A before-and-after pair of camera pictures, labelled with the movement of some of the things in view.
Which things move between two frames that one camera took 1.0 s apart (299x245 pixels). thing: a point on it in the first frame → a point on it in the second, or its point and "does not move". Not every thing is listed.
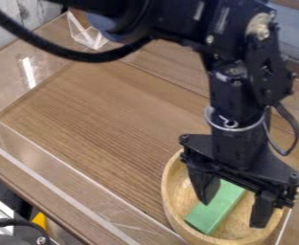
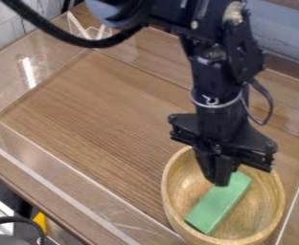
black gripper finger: [205, 184] → [209, 162]
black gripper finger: [260, 211] → [223, 169]
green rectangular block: [207, 217] does not move
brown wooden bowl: [181, 201] does not move
